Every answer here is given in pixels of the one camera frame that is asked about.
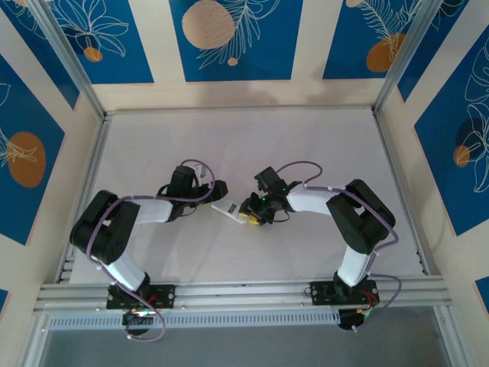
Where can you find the aluminium frame post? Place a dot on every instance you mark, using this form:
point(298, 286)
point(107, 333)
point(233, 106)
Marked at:
point(417, 57)
point(68, 57)

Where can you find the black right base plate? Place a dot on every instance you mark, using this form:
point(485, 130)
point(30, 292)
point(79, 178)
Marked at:
point(321, 292)

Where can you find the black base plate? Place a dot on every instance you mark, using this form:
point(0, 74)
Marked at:
point(168, 296)
point(321, 292)

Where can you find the white remote control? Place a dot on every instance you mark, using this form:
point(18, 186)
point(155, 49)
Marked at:
point(225, 208)

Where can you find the aluminium mounting rail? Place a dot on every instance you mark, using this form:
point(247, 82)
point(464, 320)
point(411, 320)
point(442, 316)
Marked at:
point(248, 294)

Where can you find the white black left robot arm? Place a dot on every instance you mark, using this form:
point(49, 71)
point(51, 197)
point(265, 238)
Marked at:
point(153, 210)

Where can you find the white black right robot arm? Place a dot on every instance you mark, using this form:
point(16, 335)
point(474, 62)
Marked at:
point(309, 199)

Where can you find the aluminium table side rail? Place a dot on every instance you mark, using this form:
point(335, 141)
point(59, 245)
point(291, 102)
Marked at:
point(89, 172)
point(399, 172)

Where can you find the aluminium table back rail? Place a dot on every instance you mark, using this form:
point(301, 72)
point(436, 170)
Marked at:
point(240, 110)

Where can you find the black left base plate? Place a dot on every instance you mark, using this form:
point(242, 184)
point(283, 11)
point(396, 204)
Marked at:
point(168, 296)

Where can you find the aluminium frame leg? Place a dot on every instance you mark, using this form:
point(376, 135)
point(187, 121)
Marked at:
point(451, 336)
point(33, 344)

